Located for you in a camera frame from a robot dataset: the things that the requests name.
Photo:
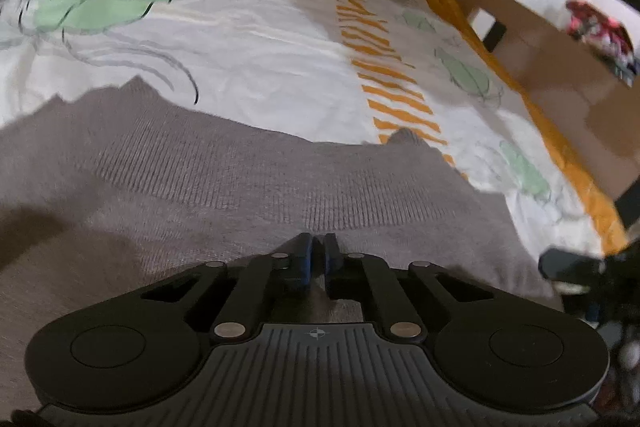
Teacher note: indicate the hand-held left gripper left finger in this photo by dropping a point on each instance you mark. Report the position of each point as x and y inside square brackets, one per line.
[305, 264]

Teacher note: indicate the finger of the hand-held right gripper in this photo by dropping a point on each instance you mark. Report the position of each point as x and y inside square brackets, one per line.
[570, 264]

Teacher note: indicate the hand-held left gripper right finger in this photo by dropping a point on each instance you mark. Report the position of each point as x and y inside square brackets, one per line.
[328, 263]

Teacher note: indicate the grey knitted sweater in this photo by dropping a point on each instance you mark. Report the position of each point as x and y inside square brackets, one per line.
[210, 187]

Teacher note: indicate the colourful clothes pile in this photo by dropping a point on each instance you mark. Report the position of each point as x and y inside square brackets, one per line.
[602, 34]

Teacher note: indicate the leaf printed white bed sheet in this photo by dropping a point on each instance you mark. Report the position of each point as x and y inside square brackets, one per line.
[260, 37]

